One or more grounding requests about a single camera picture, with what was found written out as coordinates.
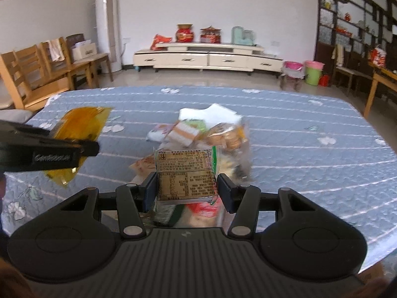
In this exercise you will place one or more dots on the wooden side table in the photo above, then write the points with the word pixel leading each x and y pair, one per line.
pixel 381 80

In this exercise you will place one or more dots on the white cardboard box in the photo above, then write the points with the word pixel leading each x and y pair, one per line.
pixel 214 113

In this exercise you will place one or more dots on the dark shelf unit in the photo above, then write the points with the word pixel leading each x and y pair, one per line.
pixel 356 6

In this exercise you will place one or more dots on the pink basin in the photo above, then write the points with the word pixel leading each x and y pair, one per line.
pixel 293 65
pixel 314 64

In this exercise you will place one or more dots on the light wooden chair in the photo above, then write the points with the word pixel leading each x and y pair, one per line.
pixel 40 94
pixel 28 56
pixel 80 68

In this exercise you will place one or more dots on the wooden chair with cloth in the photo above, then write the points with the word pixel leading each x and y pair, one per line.
pixel 353 74

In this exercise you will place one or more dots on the bread bag orange print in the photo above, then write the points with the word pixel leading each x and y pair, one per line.
pixel 142 165

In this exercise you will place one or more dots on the blue white snack packet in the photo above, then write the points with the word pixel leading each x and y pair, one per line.
pixel 155 136

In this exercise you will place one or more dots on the white standing air conditioner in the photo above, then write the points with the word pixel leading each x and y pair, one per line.
pixel 107 21

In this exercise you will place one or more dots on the mint green appliance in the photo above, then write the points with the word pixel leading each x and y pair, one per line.
pixel 242 36

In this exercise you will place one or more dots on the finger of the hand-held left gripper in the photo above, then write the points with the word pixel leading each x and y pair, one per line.
pixel 62 156

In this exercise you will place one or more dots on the dark wooden chair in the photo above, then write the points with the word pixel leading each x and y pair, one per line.
pixel 100 59

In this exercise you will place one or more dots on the red plastic bag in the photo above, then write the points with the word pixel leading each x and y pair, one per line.
pixel 159 42

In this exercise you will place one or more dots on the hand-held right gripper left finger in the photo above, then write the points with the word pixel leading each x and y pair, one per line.
pixel 152 191

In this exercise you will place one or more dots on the small red bucket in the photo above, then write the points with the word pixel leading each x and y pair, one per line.
pixel 324 80

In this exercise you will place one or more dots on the green gold cake packet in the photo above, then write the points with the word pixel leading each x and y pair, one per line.
pixel 186 173

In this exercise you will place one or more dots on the white paper bag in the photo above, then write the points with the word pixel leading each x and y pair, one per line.
pixel 83 51

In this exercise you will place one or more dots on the clear bun bag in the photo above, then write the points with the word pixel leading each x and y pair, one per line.
pixel 226 136

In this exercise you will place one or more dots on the cream cloth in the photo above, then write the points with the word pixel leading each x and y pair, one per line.
pixel 338 54

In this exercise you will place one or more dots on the red gift bag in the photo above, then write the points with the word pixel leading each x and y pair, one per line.
pixel 377 57

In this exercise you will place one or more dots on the red gift box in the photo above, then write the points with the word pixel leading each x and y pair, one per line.
pixel 211 35

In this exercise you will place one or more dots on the green bucket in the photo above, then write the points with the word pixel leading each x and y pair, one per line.
pixel 312 77

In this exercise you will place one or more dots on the cream tv cabinet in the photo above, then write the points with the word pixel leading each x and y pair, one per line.
pixel 201 58

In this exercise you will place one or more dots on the white towel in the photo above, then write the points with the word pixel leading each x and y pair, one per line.
pixel 55 50

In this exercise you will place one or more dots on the small stool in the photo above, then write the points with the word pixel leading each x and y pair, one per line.
pixel 291 79

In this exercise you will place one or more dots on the yellow bun packet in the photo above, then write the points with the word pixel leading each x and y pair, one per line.
pixel 83 124

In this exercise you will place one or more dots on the red gold jar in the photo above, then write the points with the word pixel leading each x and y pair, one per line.
pixel 185 33

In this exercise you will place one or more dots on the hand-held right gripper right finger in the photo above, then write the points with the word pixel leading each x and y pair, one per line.
pixel 225 192

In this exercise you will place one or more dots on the white brown snack packet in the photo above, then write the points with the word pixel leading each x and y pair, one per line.
pixel 183 135

